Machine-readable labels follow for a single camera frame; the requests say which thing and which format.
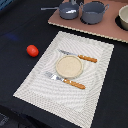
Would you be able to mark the red sausage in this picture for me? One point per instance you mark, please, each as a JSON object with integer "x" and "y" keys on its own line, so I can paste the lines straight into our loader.
{"x": 32, "y": 50}

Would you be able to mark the grey frying pan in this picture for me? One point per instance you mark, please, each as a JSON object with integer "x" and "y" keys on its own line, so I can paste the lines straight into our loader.
{"x": 63, "y": 7}

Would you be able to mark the white fish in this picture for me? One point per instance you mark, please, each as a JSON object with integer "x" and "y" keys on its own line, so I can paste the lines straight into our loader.
{"x": 71, "y": 11}

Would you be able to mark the pink stove board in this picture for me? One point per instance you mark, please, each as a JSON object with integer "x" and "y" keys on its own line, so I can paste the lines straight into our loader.
{"x": 107, "y": 28}

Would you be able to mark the round beige plate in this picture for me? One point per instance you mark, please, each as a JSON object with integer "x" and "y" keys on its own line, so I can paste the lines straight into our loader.
{"x": 69, "y": 66}

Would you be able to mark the woven beige placemat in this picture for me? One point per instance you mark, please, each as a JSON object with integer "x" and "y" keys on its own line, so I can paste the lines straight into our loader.
{"x": 63, "y": 100}

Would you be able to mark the grey cooking pot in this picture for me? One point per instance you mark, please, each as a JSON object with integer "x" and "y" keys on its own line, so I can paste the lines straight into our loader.
{"x": 92, "y": 12}

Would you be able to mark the black burner under bowl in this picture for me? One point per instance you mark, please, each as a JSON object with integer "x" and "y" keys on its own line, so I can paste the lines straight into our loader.
{"x": 118, "y": 23}

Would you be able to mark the beige bowl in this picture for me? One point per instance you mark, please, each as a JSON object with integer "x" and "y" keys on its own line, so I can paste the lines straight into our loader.
{"x": 123, "y": 14}

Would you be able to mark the fork with wooden handle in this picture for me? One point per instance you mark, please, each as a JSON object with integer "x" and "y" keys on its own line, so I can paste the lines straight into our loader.
{"x": 55, "y": 77}

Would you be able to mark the knife with wooden handle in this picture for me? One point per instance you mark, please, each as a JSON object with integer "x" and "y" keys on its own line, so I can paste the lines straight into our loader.
{"x": 80, "y": 56}

